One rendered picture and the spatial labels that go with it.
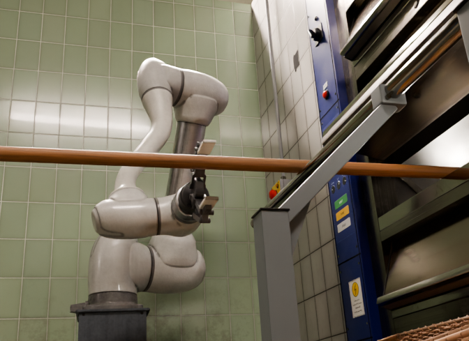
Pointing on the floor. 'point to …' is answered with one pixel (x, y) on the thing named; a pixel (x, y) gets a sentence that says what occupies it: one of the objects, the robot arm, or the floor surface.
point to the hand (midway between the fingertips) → (209, 170)
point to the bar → (410, 69)
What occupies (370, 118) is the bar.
